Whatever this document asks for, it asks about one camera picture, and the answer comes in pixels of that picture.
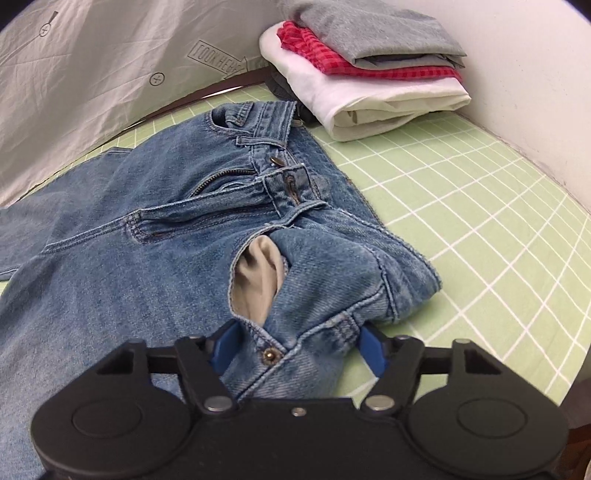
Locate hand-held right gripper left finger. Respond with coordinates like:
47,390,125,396
95,320,244,416

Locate grey printed backdrop sheet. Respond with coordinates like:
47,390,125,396
0,0,296,209

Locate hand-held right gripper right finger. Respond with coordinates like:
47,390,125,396
355,323,502,415

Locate red checkered folded cloth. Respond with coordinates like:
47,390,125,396
277,21,463,85

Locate grey folded garment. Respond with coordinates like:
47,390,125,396
281,0,468,71

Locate blue denim jeans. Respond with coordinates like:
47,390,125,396
0,100,443,480

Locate white folded cloth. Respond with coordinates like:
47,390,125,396
259,23,472,142

